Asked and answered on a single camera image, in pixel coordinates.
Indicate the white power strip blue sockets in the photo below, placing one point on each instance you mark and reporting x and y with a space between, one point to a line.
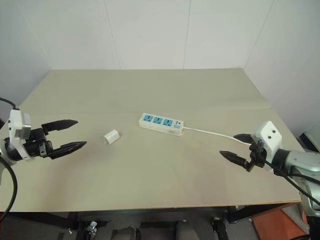
161 124

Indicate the white plug adapter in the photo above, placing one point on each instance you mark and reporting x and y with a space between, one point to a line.
111 136

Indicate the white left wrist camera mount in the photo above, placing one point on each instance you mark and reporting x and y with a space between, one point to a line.
17 132

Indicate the black caster wheel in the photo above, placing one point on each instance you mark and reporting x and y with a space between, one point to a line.
217 224
91 226

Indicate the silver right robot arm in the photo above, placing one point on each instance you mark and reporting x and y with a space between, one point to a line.
300 160

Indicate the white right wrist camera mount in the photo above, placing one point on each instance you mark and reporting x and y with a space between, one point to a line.
268 137

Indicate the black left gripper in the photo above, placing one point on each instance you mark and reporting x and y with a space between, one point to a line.
37 146

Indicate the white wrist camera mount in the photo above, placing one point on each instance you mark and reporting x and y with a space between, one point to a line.
268 137
17 132

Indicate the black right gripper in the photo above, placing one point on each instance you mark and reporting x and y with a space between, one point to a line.
257 155

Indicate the orange floor mat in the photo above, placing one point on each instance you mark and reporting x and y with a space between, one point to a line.
275 222

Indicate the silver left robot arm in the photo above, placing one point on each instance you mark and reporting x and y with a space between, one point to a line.
11 152

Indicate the black table frame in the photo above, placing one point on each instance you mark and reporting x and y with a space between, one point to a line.
250 212

